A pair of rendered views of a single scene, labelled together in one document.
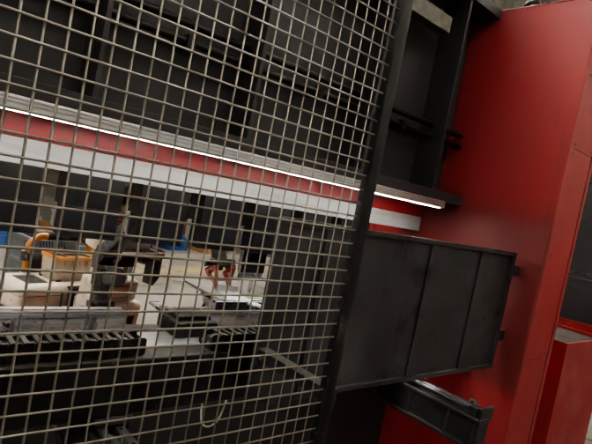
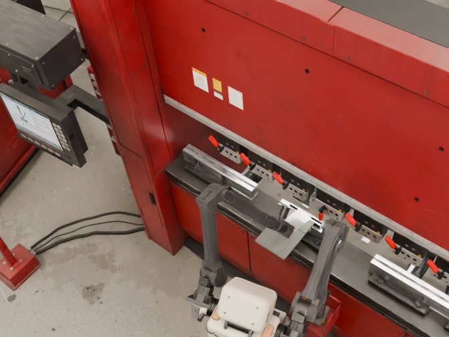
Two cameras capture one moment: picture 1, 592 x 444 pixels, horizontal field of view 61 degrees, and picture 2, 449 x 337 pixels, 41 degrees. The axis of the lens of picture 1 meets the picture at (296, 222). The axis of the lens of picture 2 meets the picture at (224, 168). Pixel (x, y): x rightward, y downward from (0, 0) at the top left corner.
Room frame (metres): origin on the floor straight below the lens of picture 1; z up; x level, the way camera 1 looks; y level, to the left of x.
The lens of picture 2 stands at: (2.23, 1.79, 3.61)
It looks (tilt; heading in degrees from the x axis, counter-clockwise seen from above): 52 degrees down; 265
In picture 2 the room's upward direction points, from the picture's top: 7 degrees counter-clockwise
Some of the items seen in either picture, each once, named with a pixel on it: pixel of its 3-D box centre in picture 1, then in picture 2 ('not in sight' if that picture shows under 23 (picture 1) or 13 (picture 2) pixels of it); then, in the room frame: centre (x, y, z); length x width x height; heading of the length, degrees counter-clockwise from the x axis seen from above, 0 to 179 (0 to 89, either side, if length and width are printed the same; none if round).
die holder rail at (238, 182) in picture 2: not in sight; (220, 171); (2.08, -0.29, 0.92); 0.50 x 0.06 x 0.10; 131
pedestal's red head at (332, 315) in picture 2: not in sight; (314, 311); (1.76, 0.56, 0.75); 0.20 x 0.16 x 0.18; 133
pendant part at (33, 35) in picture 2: not in sight; (45, 92); (2.88, -0.53, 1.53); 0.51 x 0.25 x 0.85; 136
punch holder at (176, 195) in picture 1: (157, 214); (371, 220); (1.47, 0.41, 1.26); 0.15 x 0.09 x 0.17; 131
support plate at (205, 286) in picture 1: (222, 290); (284, 232); (1.83, 0.22, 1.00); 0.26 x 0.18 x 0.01; 41
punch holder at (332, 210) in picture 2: (214, 222); (333, 199); (1.61, 0.26, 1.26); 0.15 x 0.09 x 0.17; 131
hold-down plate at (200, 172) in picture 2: not in sight; (206, 177); (2.15, -0.29, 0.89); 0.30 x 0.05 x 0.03; 131
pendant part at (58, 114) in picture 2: not in sight; (46, 122); (2.91, -0.43, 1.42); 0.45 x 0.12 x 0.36; 136
